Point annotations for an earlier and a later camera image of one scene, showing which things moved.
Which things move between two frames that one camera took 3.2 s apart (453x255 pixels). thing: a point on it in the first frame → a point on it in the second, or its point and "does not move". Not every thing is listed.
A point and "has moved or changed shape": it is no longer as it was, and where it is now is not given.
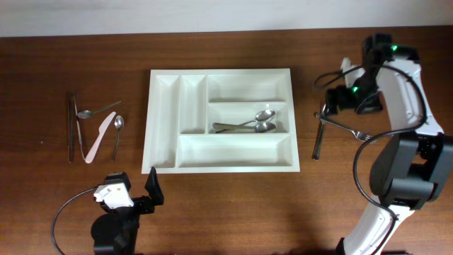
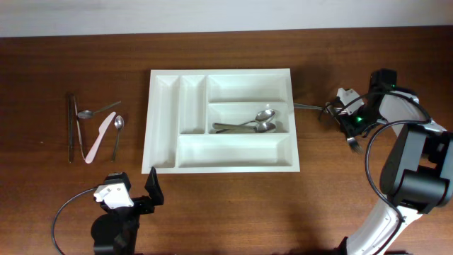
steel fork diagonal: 356,134 has moved or changed shape
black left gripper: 156,192 does not move
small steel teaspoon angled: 88,114 does not move
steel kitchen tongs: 72,108 does not move
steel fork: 323,117 → 305,106
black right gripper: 372,104 → 348,127
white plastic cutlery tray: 220,120 does not move
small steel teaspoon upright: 118,122 does not move
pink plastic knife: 102,129 does not move
